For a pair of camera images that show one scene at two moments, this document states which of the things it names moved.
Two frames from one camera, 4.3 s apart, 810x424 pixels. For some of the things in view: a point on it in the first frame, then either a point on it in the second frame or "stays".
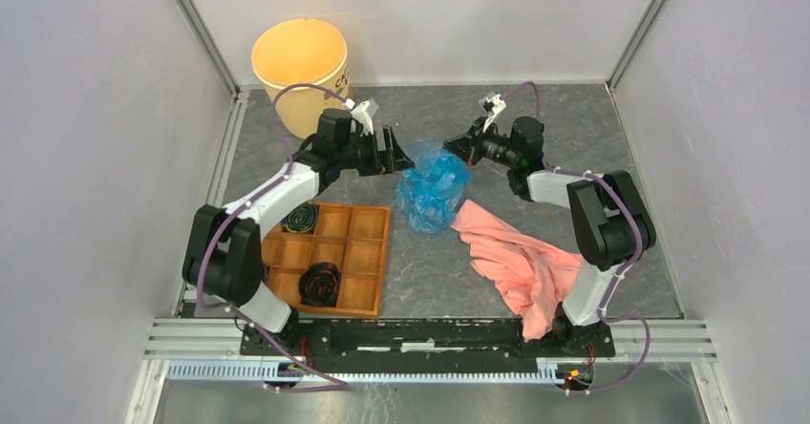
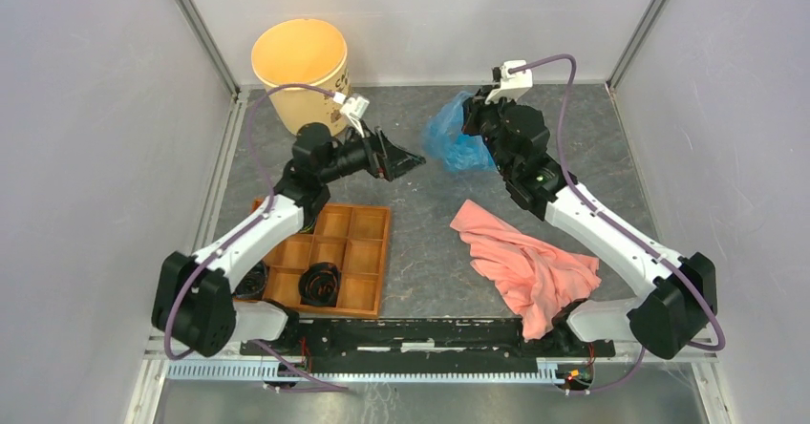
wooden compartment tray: x=352 y=238 stays
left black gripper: x=400 y=161 stays
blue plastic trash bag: x=430 y=188 → x=458 y=150
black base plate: x=428 y=340 stays
